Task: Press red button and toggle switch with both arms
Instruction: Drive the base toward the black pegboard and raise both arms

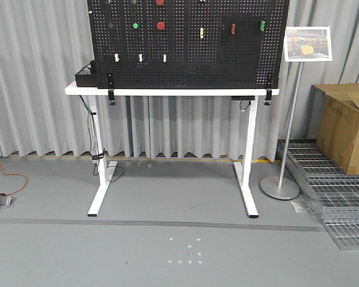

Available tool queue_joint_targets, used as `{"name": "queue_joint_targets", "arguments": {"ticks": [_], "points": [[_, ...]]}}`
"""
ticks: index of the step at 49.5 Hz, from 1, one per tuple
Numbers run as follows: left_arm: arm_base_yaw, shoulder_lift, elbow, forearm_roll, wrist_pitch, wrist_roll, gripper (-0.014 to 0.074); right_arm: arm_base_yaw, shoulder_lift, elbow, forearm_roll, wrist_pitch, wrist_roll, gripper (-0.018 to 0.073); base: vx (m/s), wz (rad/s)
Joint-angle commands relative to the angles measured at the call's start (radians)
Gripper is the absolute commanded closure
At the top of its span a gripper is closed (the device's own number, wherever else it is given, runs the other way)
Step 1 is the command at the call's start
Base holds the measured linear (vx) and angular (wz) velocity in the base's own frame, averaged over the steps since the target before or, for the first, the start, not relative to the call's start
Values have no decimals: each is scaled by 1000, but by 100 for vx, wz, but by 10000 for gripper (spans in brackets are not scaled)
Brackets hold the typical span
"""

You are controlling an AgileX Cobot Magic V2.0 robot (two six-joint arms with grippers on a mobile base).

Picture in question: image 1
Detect lower red mushroom button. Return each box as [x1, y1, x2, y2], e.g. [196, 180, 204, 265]
[156, 21, 166, 30]

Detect red mushroom button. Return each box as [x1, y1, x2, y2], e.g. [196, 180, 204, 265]
[156, 0, 165, 6]
[156, 21, 166, 30]

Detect upper red mushroom button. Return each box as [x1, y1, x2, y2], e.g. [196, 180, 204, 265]
[156, 0, 165, 6]

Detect desk height control panel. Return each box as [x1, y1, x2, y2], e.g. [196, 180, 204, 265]
[231, 96, 255, 101]

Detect left black table clamp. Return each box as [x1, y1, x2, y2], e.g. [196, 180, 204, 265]
[107, 72, 115, 105]

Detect black table clamp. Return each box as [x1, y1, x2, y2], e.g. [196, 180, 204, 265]
[264, 72, 273, 106]
[107, 72, 115, 105]

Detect white standing desk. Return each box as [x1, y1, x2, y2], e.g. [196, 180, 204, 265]
[65, 81, 279, 218]

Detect right black table clamp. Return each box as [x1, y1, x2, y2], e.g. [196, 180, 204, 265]
[264, 72, 273, 106]

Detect black perforated pegboard panel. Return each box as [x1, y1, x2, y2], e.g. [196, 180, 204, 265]
[87, 0, 290, 89]

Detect black box on desk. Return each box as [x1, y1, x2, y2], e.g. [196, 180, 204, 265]
[75, 60, 98, 87]

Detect sign stand with photo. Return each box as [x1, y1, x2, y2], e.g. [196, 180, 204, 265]
[259, 26, 334, 201]

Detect brown cardboard box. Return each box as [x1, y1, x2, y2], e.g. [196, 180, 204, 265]
[314, 83, 359, 175]

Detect metal floor grating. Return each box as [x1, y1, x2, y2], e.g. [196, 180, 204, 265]
[285, 140, 359, 250]

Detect grey foot pedal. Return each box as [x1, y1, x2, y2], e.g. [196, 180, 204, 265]
[0, 196, 16, 208]

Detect black cables on desk leg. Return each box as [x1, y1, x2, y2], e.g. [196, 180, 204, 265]
[78, 95, 125, 182]

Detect left white toggle switch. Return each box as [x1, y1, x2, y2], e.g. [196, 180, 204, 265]
[114, 53, 120, 62]

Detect green handle on pegboard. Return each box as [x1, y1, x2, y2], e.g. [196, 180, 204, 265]
[260, 20, 266, 32]

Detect orange cable on floor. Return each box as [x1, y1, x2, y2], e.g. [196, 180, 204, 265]
[0, 164, 29, 197]

